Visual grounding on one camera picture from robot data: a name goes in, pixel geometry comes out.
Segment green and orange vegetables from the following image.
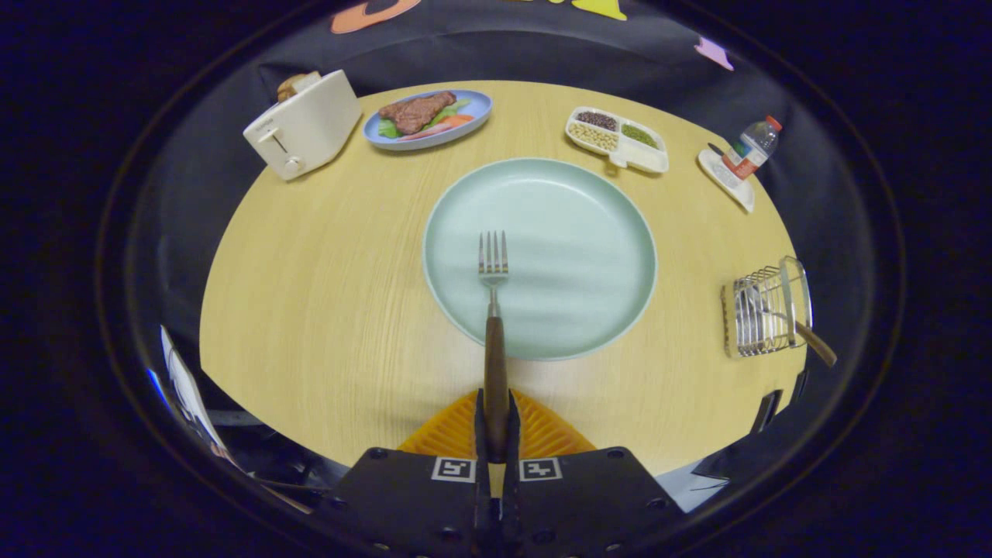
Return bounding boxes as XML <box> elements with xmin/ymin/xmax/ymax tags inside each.
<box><xmin>377</xmin><ymin>98</ymin><xmax>475</xmax><ymax>140</ymax></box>

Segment white divided bean tray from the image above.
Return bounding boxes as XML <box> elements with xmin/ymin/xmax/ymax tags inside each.
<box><xmin>565</xmin><ymin>106</ymin><xmax>670</xmax><ymax>174</ymax></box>

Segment metal spoon wooden handle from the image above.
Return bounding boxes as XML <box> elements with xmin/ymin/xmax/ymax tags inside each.
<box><xmin>740</xmin><ymin>287</ymin><xmax>839</xmax><ymax>368</ymax></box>

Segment clear water bottle red cap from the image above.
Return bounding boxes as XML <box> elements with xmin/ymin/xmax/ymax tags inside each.
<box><xmin>722</xmin><ymin>115</ymin><xmax>783</xmax><ymax>181</ymax></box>

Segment white square coaster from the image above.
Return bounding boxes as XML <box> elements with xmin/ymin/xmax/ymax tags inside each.
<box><xmin>697</xmin><ymin>147</ymin><xmax>756</xmax><ymax>213</ymax></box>

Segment metal wire cutlery rack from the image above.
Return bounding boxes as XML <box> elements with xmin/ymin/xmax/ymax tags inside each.
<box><xmin>721</xmin><ymin>256</ymin><xmax>813</xmax><ymax>359</ymax></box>

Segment brown steak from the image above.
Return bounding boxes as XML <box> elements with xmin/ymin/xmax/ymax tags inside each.
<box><xmin>377</xmin><ymin>91</ymin><xmax>457</xmax><ymax>136</ymax></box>

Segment metal fork wooden handle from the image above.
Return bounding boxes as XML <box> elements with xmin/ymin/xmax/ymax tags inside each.
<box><xmin>478</xmin><ymin>230</ymin><xmax>511</xmax><ymax>464</ymax></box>

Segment blue plate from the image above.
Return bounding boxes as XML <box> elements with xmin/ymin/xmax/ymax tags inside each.
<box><xmin>363</xmin><ymin>89</ymin><xmax>494</xmax><ymax>151</ymax></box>

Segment toasted bread slice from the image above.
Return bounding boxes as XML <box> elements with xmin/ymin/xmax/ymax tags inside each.
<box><xmin>277</xmin><ymin>71</ymin><xmax>322</xmax><ymax>103</ymax></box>

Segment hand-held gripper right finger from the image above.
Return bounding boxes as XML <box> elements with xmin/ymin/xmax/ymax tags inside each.
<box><xmin>496</xmin><ymin>387</ymin><xmax>687</xmax><ymax>558</ymax></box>

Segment white toaster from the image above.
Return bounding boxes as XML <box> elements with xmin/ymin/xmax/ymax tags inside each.
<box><xmin>243</xmin><ymin>70</ymin><xmax>363</xmax><ymax>181</ymax></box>

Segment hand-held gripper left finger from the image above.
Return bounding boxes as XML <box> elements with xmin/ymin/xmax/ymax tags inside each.
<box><xmin>329</xmin><ymin>387</ymin><xmax>497</xmax><ymax>558</ymax></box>

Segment light green plate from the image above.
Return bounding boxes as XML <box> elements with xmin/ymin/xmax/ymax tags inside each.
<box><xmin>422</xmin><ymin>158</ymin><xmax>658</xmax><ymax>362</ymax></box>

